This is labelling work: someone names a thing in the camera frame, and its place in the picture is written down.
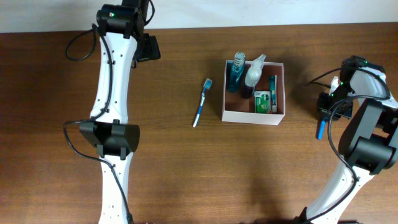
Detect blue disposable razor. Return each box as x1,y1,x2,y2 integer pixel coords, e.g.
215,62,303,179
317,119,326,140

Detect red green toothpaste tube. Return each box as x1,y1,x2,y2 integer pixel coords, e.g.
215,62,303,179
268,75,277,114

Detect green soap box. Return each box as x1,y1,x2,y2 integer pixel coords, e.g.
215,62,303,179
254,91,272,114

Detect blue white toothbrush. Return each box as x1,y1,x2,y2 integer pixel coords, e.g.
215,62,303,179
192,78,213,128

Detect clear spray bottle purple liquid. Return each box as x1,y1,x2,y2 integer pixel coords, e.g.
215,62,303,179
241,54,266,99

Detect teal mouthwash bottle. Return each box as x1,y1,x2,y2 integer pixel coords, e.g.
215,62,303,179
227,52,246,93

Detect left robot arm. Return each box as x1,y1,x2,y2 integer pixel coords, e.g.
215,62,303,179
80,1,160,223

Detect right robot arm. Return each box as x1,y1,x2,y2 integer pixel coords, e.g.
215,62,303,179
294,55,397,223

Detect white box pink interior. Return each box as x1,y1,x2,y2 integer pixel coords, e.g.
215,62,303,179
221,60,286,126

